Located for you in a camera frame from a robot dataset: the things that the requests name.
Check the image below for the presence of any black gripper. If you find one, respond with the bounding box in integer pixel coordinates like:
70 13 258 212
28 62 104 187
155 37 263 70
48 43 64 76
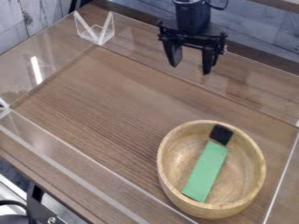
158 0 228 75

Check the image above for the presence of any green foam stick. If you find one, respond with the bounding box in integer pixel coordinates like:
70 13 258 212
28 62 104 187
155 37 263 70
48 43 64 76
182 141 228 203

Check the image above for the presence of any wooden bowl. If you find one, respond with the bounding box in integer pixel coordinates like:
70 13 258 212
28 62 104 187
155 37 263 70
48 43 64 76
156 120 267 221

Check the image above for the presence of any small black square block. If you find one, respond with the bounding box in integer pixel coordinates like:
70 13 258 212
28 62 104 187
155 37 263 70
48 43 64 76
210 124 234 145

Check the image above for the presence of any clear acrylic corner bracket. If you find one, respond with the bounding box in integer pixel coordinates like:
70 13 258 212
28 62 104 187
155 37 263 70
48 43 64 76
74 10 115 46

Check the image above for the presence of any clear acrylic front wall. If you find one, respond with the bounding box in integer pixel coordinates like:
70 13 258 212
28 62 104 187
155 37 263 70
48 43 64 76
0 109 198 224

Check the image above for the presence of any black table leg bracket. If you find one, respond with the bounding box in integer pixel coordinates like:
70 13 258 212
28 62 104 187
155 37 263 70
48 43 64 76
27 184 67 224

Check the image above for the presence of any black cable lower left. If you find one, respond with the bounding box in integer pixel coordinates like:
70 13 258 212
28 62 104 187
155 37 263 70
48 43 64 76
0 199 31 215

